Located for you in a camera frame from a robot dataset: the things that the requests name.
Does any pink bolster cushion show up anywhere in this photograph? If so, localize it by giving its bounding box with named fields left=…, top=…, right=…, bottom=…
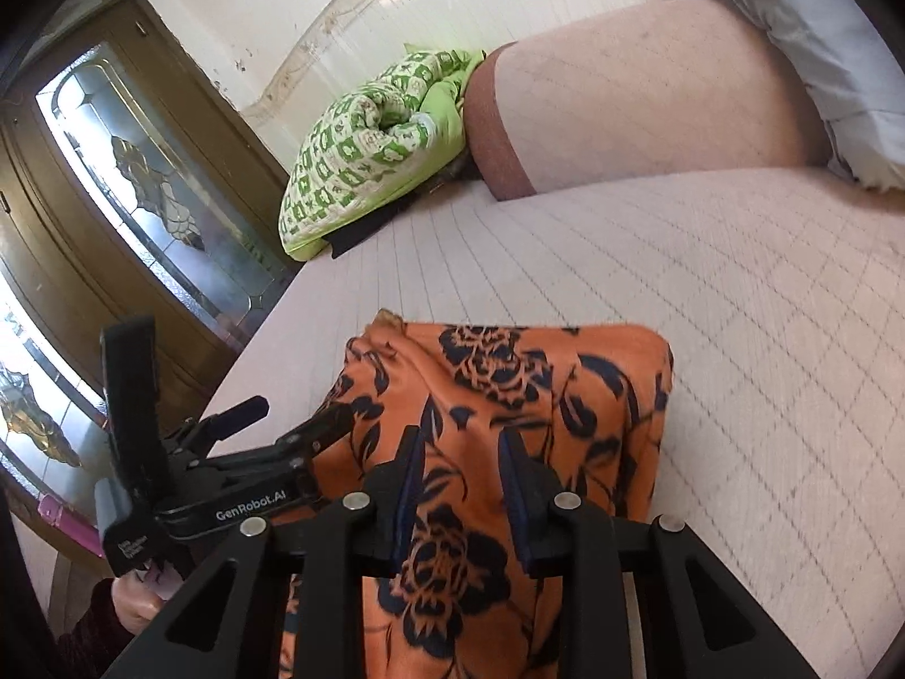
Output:
left=465, top=0, right=830, bottom=201

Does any person's left hand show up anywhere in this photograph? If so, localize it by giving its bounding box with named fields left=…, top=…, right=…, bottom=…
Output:
left=110, top=562, right=183, bottom=634

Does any pink plastic object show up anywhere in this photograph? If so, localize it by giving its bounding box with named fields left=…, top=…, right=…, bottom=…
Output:
left=37, top=493, right=103, bottom=558

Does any brown wooden glass door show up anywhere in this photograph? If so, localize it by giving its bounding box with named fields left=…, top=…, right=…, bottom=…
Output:
left=2, top=0, right=296, bottom=518

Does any orange black floral garment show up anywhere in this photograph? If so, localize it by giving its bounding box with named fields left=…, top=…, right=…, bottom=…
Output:
left=313, top=313, right=674, bottom=677

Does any light grey pillow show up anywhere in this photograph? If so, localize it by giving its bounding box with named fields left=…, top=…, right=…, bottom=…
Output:
left=730, top=0, right=903, bottom=192

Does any green white patterned blanket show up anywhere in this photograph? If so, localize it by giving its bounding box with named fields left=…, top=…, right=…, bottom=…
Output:
left=278, top=46, right=486, bottom=262

